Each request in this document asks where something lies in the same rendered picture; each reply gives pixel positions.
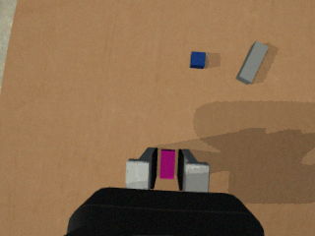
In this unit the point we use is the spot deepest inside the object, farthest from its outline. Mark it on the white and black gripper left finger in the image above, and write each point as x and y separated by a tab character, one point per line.
142	173

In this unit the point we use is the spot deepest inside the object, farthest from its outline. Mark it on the small blue cube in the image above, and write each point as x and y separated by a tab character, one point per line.
198	60

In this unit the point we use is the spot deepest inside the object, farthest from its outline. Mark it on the grey rod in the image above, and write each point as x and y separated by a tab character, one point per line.
252	62

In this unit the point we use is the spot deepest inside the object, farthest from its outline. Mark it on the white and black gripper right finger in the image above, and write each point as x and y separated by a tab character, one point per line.
192	176

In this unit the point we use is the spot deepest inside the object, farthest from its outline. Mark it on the small magenta block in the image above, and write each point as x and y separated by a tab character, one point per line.
167	158

